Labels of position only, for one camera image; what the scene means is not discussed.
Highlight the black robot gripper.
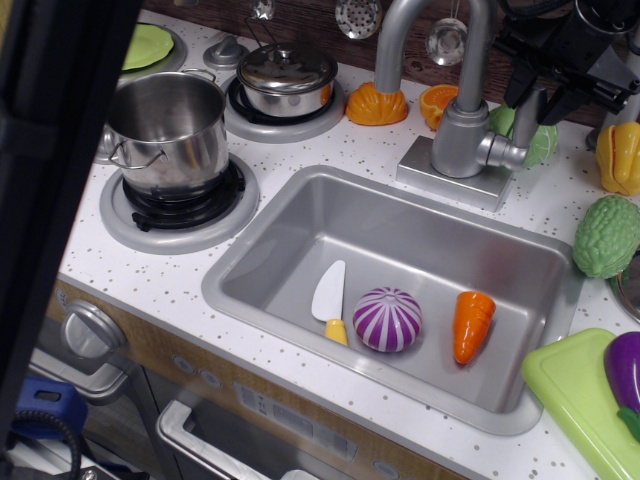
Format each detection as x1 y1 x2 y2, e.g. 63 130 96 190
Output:
494 9 639 126

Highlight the silver faucet lever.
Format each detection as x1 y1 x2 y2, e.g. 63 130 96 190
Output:
477 84 547 171

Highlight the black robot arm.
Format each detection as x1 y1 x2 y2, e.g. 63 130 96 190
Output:
494 1 639 125

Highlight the green toy cabbage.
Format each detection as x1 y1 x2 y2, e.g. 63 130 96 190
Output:
488 104 559 168

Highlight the yellow toy bell pepper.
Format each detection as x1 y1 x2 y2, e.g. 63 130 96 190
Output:
596 122 639 196

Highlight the hanging steel ladle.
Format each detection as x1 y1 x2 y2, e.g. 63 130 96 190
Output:
425 1 467 66

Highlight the silver toy faucet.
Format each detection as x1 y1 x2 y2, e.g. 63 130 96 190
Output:
396 1 512 212

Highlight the green bumpy toy gourd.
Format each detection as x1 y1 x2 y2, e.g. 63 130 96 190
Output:
573 195 639 279

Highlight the orange toy pumpkin half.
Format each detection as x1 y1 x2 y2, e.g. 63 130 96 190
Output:
345 82 409 126

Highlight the hanging slotted steel spoon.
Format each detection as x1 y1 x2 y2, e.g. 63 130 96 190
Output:
335 0 382 40

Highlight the steel bowl rim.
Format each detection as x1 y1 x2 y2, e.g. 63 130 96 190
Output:
613 264 640 321

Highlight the orange toy carrot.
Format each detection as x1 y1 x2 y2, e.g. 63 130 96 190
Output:
453 291 496 365

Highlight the small steel pot with lid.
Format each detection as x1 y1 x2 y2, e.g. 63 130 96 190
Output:
236 31 338 118

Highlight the purple striped toy onion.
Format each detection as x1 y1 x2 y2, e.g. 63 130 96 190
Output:
353 287 423 353

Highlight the purple toy eggplant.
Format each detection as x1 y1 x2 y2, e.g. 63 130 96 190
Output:
603 332 639 441

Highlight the green cutting board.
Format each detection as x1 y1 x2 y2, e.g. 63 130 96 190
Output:
521 328 639 479

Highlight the hanging steel utensil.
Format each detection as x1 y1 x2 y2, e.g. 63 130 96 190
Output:
250 0 276 21

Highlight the rear stove burner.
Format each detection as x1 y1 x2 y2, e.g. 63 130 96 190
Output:
222 77 346 144

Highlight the stove burner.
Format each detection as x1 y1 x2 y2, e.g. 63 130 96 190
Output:
222 77 346 144
100 155 259 255

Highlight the grey toy sink basin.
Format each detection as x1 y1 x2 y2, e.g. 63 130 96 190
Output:
202 166 583 435

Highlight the silver stove knob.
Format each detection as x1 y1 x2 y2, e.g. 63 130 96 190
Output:
203 35 249 70

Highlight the large steel pot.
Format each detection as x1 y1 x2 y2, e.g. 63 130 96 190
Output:
106 69 229 201

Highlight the front stove burner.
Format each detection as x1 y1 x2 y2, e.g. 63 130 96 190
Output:
100 155 259 255

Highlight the green toy plate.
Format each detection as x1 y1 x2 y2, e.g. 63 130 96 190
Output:
122 23 174 72

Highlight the silver oven dial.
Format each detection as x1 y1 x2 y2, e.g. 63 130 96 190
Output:
60 299 127 359

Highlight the blue clamp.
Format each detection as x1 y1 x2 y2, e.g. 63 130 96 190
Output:
11 376 88 439

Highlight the black cable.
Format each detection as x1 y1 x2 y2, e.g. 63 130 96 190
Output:
499 0 571 21

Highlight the white toy knife yellow handle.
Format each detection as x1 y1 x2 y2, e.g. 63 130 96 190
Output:
311 260 349 346

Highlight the black foreground post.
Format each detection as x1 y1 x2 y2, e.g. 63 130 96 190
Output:
1 1 141 426

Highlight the silver oven door handle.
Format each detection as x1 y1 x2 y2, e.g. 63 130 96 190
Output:
156 400 281 479

